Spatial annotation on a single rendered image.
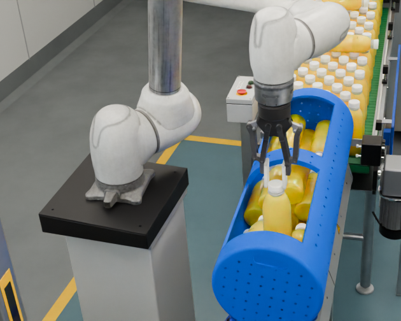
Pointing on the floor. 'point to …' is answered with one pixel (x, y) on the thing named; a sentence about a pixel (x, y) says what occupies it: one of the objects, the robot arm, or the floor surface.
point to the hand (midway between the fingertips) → (275, 174)
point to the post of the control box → (246, 153)
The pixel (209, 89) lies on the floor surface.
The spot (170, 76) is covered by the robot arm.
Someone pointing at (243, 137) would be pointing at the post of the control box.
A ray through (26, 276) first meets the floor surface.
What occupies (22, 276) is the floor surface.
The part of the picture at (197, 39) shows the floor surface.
